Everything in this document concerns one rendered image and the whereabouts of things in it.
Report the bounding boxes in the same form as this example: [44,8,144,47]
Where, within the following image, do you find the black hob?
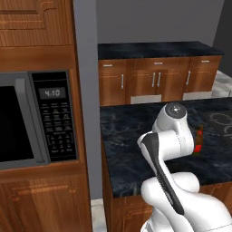
[201,110,232,142]

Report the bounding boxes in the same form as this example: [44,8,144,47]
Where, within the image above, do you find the wooden cabinet door below microwave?
[0,173,93,232]

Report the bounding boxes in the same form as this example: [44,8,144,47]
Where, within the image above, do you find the wooden cabinet door above microwave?
[0,0,75,48]

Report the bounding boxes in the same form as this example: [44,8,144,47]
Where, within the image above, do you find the tall wooden cabinet frame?
[0,0,93,232]

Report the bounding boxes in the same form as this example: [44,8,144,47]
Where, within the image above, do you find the brown beer bottle red label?
[192,123,204,157]

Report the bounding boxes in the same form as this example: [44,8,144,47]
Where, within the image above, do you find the grey microwave door handle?
[14,78,44,162]

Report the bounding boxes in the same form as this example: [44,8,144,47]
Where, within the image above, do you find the black and grey microwave oven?
[0,70,81,172]

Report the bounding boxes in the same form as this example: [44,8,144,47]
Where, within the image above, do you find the wooden cupboard run dark top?
[97,41,225,107]

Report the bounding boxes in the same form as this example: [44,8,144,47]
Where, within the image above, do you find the wooden island cabinet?
[101,140,232,232]

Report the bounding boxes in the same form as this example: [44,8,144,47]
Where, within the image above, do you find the grey microwave door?
[0,72,51,171]

